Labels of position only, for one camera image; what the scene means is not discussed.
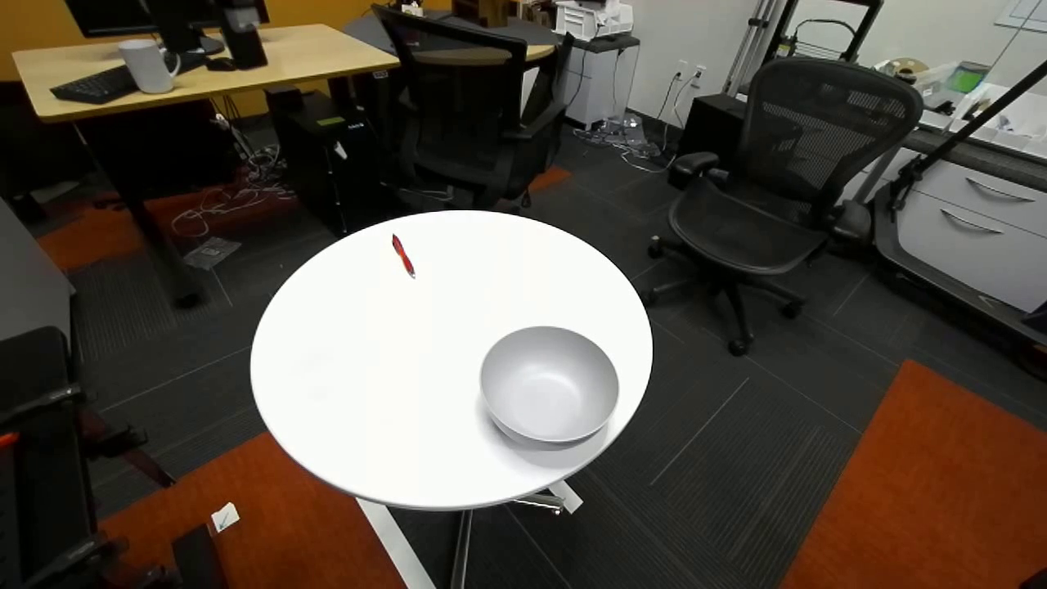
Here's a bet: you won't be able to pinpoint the small white floor tag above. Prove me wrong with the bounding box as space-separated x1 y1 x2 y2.
207 502 243 538

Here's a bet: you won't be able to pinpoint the black camera stand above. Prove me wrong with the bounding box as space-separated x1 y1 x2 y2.
868 60 1047 354

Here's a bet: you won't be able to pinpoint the black keyboard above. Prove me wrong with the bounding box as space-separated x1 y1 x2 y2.
47 63 144 107

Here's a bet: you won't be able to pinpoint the black padded office chair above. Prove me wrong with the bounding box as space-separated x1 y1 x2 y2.
372 5 575 216

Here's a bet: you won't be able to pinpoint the green box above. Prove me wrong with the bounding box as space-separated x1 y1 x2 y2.
943 60 993 100

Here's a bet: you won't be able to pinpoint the black mesh office chair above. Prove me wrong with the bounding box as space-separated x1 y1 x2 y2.
640 57 928 359

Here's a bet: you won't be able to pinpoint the white metal table base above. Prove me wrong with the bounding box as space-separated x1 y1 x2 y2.
356 479 585 589

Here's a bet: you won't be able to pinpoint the white printer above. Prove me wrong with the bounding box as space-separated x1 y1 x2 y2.
552 0 637 46

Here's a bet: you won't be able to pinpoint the red pen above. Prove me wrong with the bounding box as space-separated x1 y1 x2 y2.
388 232 418 281

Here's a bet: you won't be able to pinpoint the dark grey cabinet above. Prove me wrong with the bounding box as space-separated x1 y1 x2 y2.
0 199 77 364

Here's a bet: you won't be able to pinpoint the small white cabinet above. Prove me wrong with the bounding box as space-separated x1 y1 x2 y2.
563 33 640 132

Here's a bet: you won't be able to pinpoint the black floor box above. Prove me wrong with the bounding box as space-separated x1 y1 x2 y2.
680 91 758 169

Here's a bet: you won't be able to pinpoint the white drawer cabinet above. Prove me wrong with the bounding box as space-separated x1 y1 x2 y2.
892 159 1047 321

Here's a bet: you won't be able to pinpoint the black computer monitor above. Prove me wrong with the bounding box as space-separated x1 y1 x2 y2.
61 0 230 71

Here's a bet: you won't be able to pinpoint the light wooden desk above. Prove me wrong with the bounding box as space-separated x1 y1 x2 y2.
9 22 403 312

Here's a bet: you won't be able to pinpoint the black chair with armrest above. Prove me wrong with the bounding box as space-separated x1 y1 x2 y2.
0 325 123 589

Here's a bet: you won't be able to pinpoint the grey power strip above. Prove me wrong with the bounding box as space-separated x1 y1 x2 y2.
180 235 246 275

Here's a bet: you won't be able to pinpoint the black computer tower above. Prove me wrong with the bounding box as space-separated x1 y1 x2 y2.
266 87 385 235

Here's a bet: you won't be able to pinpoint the tangled floor cables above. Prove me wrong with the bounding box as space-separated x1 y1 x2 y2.
161 173 302 250

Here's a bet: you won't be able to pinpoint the white mug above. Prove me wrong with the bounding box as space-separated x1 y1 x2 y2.
114 35 183 100

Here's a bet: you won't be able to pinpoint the white bowl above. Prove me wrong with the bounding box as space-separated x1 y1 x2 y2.
479 325 623 450

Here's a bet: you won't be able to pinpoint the black desk speaker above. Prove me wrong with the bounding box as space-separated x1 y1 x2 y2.
220 5 272 71

